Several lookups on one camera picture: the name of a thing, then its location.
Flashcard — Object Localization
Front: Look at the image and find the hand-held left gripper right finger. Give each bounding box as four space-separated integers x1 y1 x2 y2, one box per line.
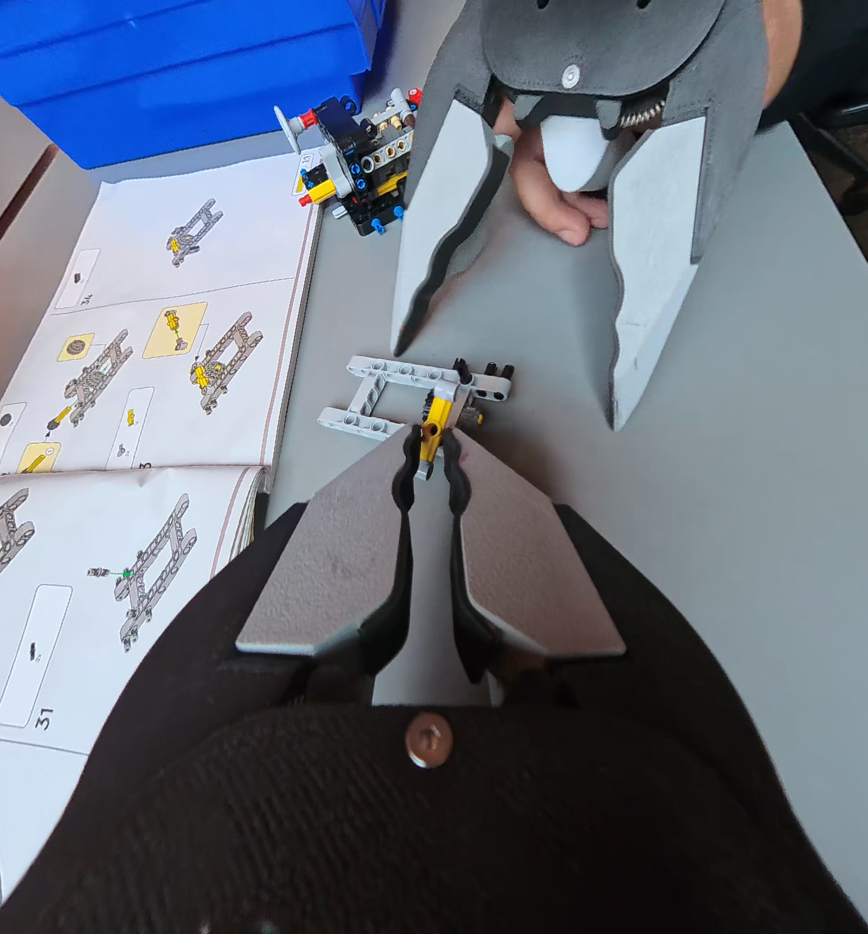
437 427 627 684

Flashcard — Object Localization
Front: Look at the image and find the person's right hand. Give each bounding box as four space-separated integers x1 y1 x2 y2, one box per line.
494 106 611 247

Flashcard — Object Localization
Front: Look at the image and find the yellow lego axle connector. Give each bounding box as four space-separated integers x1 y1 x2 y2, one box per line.
417 387 458 464

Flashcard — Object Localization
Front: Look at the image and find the lego instruction booklet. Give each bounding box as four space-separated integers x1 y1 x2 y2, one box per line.
0 149 325 934

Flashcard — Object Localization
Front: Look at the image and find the black office chair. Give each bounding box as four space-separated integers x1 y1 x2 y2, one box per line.
791 95 868 220

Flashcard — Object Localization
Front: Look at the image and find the lego car chassis assembly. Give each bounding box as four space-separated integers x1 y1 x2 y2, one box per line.
273 86 424 238

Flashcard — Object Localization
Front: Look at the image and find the blue plastic bin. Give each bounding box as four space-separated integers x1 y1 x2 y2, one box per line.
0 0 387 170

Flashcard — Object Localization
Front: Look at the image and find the person's right forearm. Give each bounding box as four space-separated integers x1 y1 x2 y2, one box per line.
758 0 868 136

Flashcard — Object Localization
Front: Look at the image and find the grey lego frame assembly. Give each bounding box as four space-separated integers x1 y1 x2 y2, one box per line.
317 355 516 483

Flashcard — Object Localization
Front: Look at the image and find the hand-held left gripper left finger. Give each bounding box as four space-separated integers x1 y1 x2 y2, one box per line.
235 423 426 683

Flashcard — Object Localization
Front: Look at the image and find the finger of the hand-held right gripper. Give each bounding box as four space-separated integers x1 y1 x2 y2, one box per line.
606 115 708 433
390 97 515 359

